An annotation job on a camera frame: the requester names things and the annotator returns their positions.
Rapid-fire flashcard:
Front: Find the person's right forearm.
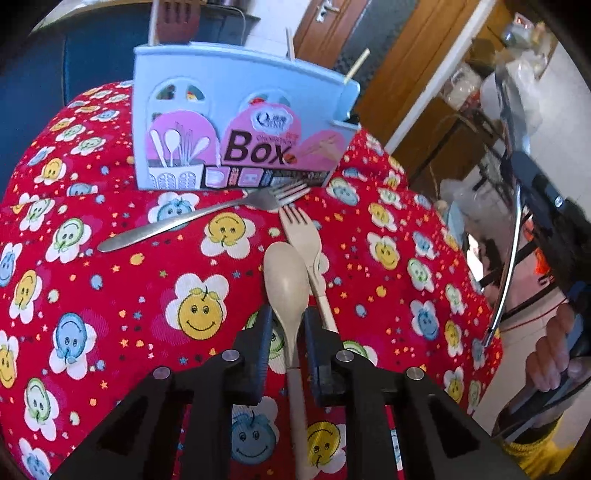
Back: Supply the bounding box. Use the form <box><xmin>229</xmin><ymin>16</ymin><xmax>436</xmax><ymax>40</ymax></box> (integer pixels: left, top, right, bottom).
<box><xmin>501</xmin><ymin>411</ymin><xmax>578</xmax><ymax>480</ymax></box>

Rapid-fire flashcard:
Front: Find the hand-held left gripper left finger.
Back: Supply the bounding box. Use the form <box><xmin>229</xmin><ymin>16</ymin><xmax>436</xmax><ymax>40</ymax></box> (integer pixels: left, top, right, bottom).
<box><xmin>48</xmin><ymin>304</ymin><xmax>274</xmax><ymax>480</ymax></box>

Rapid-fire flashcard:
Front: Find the wooden chopstick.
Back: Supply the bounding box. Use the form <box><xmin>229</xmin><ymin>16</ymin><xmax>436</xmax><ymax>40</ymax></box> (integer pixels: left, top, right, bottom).
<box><xmin>344</xmin><ymin>48</ymin><xmax>371</xmax><ymax>86</ymax></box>

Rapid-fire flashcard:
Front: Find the brown slotted spatula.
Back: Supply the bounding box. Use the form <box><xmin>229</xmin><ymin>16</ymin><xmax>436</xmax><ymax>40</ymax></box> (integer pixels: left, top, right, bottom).
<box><xmin>154</xmin><ymin>0</ymin><xmax>201</xmax><ymax>44</ymax></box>

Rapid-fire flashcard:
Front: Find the light blue utensil holder box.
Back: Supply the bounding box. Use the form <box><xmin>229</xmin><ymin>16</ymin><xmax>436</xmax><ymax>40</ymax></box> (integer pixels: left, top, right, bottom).
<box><xmin>131</xmin><ymin>41</ymin><xmax>362</xmax><ymax>192</ymax></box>

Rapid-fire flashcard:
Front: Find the person's right hand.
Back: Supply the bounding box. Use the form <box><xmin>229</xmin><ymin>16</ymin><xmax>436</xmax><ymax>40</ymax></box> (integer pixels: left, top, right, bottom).
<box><xmin>527</xmin><ymin>305</ymin><xmax>588</xmax><ymax>394</ymax></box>

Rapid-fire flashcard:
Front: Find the red smiley printed blanket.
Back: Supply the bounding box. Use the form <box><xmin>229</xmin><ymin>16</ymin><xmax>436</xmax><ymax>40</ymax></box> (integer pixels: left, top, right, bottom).
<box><xmin>0</xmin><ymin>78</ymin><xmax>504</xmax><ymax>480</ymax></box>

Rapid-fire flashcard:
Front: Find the metal door handle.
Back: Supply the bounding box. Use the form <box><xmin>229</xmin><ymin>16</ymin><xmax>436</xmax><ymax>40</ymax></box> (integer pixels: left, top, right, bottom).
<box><xmin>315</xmin><ymin>0</ymin><xmax>340</xmax><ymax>23</ymax></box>

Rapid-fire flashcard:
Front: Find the beige spoon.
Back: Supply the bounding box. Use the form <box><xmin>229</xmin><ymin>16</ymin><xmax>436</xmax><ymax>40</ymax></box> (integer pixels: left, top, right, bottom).
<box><xmin>262</xmin><ymin>241</ymin><xmax>315</xmax><ymax>480</ymax></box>

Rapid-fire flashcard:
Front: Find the white plastic bag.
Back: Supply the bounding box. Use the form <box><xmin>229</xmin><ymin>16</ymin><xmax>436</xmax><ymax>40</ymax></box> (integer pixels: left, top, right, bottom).
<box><xmin>441</xmin><ymin>60</ymin><xmax>481</xmax><ymax>112</ymax></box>

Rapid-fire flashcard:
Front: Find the wooden door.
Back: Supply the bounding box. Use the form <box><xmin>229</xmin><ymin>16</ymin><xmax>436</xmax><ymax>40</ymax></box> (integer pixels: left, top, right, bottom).
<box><xmin>293</xmin><ymin>0</ymin><xmax>485</xmax><ymax>153</ymax></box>

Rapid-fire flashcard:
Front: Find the beige fork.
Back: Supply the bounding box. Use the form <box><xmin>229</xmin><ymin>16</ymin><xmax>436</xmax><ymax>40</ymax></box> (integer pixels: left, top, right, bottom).
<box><xmin>278</xmin><ymin>205</ymin><xmax>340</xmax><ymax>333</ymax></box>

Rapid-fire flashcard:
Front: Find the thin metal rod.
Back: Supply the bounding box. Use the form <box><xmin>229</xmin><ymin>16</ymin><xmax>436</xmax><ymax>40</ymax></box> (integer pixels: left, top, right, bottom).
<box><xmin>147</xmin><ymin>0</ymin><xmax>162</xmax><ymax>46</ymax></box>

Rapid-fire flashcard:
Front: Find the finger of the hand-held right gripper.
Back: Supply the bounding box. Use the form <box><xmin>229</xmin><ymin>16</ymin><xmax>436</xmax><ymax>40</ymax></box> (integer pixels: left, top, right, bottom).
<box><xmin>509</xmin><ymin>150</ymin><xmax>567</xmax><ymax>219</ymax></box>

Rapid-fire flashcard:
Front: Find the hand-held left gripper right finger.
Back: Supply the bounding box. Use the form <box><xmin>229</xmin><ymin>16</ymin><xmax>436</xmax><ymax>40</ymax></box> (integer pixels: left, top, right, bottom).
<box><xmin>302</xmin><ymin>305</ymin><xmax>532</xmax><ymax>480</ymax></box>

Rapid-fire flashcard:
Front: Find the metal fork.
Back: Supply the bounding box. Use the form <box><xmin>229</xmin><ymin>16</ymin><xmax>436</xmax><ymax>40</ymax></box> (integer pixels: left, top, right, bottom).
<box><xmin>97</xmin><ymin>179</ymin><xmax>311</xmax><ymax>253</ymax></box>

